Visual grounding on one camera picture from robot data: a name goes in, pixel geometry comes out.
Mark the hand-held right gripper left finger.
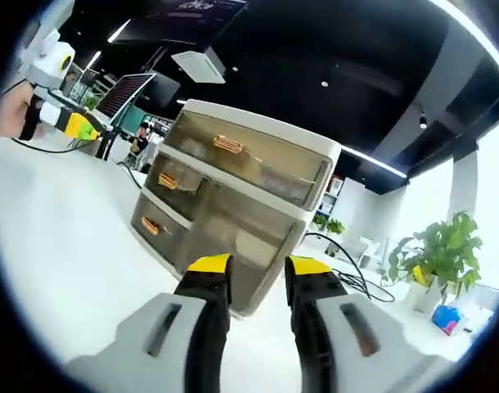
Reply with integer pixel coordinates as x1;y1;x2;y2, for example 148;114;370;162
65;252;235;393

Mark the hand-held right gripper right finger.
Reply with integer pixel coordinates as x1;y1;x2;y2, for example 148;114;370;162
285;253;456;393

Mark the white plastic drawer organizer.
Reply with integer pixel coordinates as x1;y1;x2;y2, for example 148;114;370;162
129;98;343;318

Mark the white desk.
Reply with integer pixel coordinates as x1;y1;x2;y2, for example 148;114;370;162
0;134;482;393

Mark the person's left hand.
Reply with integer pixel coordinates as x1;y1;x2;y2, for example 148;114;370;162
0;89;38;142

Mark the silver computer monitor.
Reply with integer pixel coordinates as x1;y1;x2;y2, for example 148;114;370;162
94;71;158;122

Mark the small white patterned pot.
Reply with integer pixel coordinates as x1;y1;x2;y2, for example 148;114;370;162
408;265;434;311

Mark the blue tissue box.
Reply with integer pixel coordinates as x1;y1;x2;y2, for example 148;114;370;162
432;305;468;337

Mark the white ceiling air conditioner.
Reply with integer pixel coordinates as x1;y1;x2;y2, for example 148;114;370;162
170;47;227;85

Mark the white storage shelf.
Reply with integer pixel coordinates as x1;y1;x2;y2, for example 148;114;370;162
316;175;344;217

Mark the long ceiling light strip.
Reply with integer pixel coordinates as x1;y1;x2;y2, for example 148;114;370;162
341;147;409;179

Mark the left hand-held gripper cable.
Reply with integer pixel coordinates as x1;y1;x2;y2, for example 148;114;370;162
10;137;101;155

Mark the black power cable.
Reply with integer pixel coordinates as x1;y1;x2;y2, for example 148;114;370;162
117;161;149;191

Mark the black charging cable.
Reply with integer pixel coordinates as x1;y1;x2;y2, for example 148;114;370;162
304;232;397;303

